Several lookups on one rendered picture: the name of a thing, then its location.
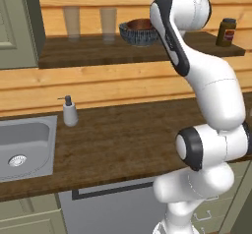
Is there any steel sink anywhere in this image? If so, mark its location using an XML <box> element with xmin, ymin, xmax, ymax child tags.
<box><xmin>0</xmin><ymin>114</ymin><xmax>59</xmax><ymax>184</ymax></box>

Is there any grey dishwasher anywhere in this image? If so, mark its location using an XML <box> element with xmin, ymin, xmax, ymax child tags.
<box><xmin>58</xmin><ymin>175</ymin><xmax>169</xmax><ymax>234</ymax></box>

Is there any dark blue bowl brown inside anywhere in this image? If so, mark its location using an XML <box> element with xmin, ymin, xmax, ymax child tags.
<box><xmin>118</xmin><ymin>18</ymin><xmax>160</xmax><ymax>47</ymax></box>

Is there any grey-green base cabinet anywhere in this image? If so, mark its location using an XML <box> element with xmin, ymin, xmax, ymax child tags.
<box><xmin>0</xmin><ymin>193</ymin><xmax>69</xmax><ymax>234</ymax></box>

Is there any clear drinking glass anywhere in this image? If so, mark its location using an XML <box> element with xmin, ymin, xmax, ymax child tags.
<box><xmin>63</xmin><ymin>6</ymin><xmax>81</xmax><ymax>39</ymax></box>
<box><xmin>99</xmin><ymin>7</ymin><xmax>118</xmax><ymax>38</ymax></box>

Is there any white soap dispenser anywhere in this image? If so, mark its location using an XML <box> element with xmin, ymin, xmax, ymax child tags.
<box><xmin>57</xmin><ymin>94</ymin><xmax>80</xmax><ymax>128</ymax></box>

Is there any silver drawer handle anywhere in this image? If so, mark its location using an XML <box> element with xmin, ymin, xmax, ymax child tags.
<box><xmin>204</xmin><ymin>194</ymin><xmax>220</xmax><ymax>203</ymax></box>
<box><xmin>193</xmin><ymin>209</ymin><xmax>212</xmax><ymax>223</ymax></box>

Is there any dark wooden shelf board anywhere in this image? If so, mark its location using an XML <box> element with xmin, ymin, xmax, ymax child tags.
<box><xmin>37</xmin><ymin>30</ymin><xmax>247</xmax><ymax>70</ymax></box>

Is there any grey-green drawer unit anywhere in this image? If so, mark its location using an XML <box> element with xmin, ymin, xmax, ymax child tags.
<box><xmin>190</xmin><ymin>159</ymin><xmax>252</xmax><ymax>234</ymax></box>

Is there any brown jar red label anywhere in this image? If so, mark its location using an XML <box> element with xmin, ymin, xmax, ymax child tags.
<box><xmin>215</xmin><ymin>17</ymin><xmax>237</xmax><ymax>48</ymax></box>

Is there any dark dishwasher handle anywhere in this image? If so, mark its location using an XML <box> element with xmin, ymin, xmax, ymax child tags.
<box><xmin>71</xmin><ymin>180</ymin><xmax>156</xmax><ymax>201</ymax></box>

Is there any grey-green cabinet door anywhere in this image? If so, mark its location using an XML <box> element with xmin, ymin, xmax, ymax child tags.
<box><xmin>0</xmin><ymin>0</ymin><xmax>47</xmax><ymax>71</ymax></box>

